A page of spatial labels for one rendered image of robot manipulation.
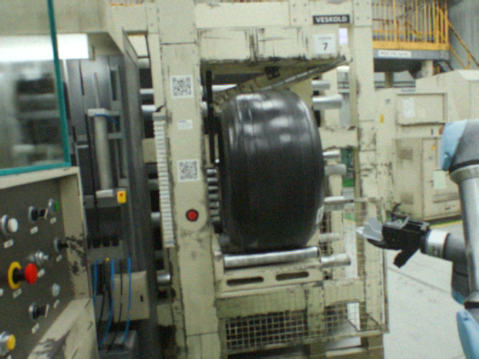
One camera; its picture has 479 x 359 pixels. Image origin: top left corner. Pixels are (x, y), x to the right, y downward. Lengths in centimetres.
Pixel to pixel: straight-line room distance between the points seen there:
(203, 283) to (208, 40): 96
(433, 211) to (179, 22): 511
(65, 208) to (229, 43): 94
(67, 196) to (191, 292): 58
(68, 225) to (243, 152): 54
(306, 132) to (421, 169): 468
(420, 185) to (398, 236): 471
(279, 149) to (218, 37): 67
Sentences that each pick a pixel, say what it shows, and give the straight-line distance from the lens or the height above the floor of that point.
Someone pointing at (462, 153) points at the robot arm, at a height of 124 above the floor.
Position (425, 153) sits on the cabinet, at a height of 101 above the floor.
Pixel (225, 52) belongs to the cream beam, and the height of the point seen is 168.
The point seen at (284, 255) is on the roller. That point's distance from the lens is 138.
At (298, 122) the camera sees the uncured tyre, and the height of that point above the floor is 135.
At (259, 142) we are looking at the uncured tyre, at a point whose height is 130.
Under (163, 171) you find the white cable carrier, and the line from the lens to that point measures 138.
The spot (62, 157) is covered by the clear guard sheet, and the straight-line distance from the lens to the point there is 111.
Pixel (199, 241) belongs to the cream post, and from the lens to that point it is 140.
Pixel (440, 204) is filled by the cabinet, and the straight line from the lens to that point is 614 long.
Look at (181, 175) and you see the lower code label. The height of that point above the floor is 120.
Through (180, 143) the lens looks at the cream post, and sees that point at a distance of 136.
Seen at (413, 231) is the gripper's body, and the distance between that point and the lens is 119.
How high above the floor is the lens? 130
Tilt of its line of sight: 5 degrees down
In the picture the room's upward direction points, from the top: 4 degrees counter-clockwise
